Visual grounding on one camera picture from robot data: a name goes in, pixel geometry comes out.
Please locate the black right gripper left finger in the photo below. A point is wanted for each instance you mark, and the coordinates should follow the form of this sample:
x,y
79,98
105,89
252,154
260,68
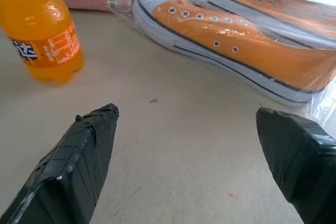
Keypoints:
x,y
71,171

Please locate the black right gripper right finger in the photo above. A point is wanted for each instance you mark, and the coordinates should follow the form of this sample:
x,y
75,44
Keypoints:
x,y
302,161

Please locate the clear plastic shoe bag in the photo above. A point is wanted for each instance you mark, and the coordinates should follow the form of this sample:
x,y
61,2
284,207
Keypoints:
x,y
288,37

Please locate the orange soda bottle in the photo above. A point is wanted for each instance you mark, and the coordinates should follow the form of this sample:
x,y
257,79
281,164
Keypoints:
x,y
39,24

